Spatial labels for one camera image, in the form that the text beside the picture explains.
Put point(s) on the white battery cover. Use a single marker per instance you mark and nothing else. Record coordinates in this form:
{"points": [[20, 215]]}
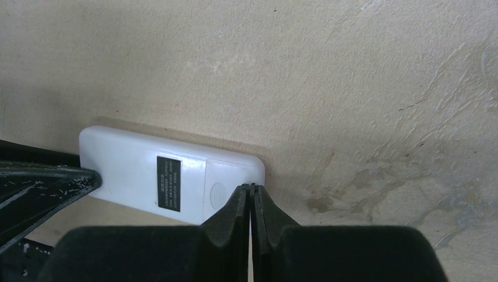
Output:
{"points": [[223, 177]]}

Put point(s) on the white red remote control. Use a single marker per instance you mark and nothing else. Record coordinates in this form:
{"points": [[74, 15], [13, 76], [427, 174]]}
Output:
{"points": [[148, 173]]}

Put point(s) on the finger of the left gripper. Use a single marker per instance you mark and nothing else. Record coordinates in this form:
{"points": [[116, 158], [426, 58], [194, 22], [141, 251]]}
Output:
{"points": [[21, 153], [31, 193]]}

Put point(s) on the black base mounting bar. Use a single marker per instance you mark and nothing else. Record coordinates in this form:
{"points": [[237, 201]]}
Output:
{"points": [[24, 260]]}

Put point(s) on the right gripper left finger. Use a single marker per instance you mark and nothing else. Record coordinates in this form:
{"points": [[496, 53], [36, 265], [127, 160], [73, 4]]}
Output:
{"points": [[216, 250]]}

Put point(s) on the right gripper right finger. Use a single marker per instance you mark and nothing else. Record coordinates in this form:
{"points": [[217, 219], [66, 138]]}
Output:
{"points": [[284, 250]]}

